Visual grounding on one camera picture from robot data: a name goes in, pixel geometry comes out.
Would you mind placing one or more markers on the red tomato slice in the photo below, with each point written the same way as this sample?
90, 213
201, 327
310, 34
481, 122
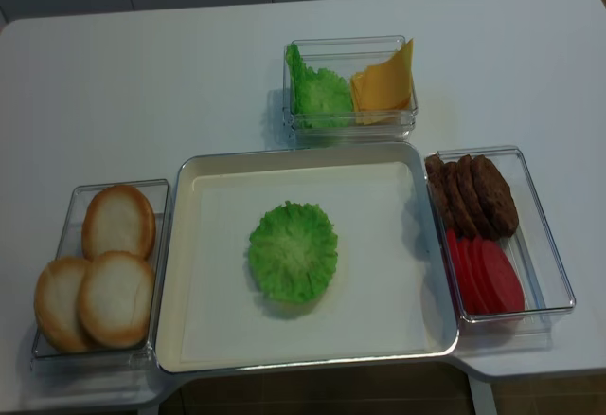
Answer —
471, 303
477, 267
458, 269
502, 284

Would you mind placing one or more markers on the green lettuce leaf on tray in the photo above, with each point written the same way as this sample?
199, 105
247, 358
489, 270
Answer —
293, 253

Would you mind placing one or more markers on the green lettuce in container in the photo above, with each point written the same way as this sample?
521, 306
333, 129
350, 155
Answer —
321, 97

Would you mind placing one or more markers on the clear lettuce cheese container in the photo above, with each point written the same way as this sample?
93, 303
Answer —
346, 57

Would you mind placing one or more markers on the yellow cheese slices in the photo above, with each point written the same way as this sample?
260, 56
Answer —
383, 87

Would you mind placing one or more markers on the brown patty far left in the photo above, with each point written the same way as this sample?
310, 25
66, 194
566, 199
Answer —
433, 167

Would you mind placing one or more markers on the brown patty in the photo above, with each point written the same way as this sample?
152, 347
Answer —
433, 167
494, 196
471, 200
457, 205

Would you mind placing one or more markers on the white rectangular tray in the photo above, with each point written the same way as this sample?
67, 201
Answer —
388, 299

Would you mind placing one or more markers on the back bun half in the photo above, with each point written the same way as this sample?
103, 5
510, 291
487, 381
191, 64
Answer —
119, 218

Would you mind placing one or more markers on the bun half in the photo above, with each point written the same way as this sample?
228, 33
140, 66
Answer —
119, 218
55, 304
115, 298

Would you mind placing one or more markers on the brown patty front right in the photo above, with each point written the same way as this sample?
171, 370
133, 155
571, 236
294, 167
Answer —
494, 196

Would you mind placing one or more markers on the front right bun half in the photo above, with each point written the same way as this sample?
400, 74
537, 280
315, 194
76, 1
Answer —
115, 298

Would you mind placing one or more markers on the red tomato slice front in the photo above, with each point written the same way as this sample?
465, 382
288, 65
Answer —
502, 284

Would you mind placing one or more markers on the clear patty tomato container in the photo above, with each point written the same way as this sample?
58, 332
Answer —
531, 250

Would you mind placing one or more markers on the clear bun container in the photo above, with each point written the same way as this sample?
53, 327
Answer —
45, 358

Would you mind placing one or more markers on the front left bun half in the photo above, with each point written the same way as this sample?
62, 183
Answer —
55, 304

